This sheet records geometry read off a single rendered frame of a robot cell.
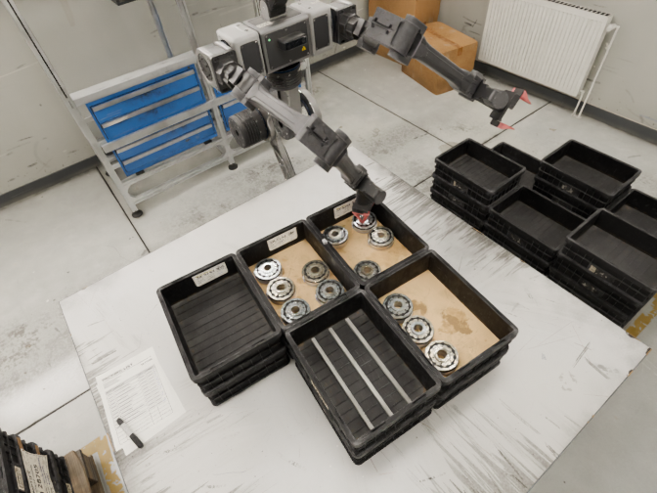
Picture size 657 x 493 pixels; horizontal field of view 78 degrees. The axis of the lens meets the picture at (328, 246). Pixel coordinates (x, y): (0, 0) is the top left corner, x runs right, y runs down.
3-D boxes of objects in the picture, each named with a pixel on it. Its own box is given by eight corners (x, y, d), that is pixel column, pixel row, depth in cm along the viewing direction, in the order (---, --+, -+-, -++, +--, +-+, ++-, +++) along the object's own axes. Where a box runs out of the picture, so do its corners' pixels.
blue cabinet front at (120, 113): (126, 176, 285) (84, 103, 243) (217, 135, 311) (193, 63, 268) (127, 178, 284) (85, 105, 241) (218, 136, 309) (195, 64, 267)
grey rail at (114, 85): (65, 104, 243) (62, 96, 239) (297, 19, 303) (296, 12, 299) (69, 110, 237) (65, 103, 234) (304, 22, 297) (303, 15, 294)
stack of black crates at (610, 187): (516, 217, 255) (540, 159, 221) (545, 196, 266) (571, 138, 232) (576, 254, 233) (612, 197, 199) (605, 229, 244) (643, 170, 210)
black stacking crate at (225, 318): (168, 307, 150) (155, 290, 141) (240, 271, 158) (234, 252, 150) (204, 397, 126) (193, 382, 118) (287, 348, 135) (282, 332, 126)
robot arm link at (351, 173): (333, 124, 106) (308, 156, 107) (350, 137, 105) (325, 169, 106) (358, 161, 148) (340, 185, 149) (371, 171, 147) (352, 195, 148)
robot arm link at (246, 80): (236, 64, 125) (226, 78, 126) (252, 74, 119) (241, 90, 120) (255, 81, 133) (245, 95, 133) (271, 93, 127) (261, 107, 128)
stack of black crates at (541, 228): (475, 249, 241) (488, 208, 216) (506, 225, 252) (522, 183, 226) (534, 291, 219) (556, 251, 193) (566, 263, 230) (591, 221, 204)
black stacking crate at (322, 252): (241, 271, 158) (235, 252, 150) (307, 238, 167) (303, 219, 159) (288, 348, 135) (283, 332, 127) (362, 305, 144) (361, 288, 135)
